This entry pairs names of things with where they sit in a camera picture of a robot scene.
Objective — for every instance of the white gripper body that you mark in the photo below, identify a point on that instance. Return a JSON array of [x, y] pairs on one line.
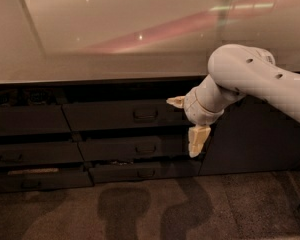
[[196, 110]]

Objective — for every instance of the dark drawer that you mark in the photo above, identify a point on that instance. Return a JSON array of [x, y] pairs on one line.
[[44, 181], [39, 154], [127, 148], [123, 115], [144, 171], [24, 120]]

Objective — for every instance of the dark cabinet door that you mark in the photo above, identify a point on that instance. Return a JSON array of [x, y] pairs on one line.
[[252, 136]]

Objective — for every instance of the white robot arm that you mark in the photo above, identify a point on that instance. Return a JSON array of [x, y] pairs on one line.
[[235, 71]]

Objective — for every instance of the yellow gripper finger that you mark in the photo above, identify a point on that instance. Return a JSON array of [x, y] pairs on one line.
[[177, 101], [197, 136]]

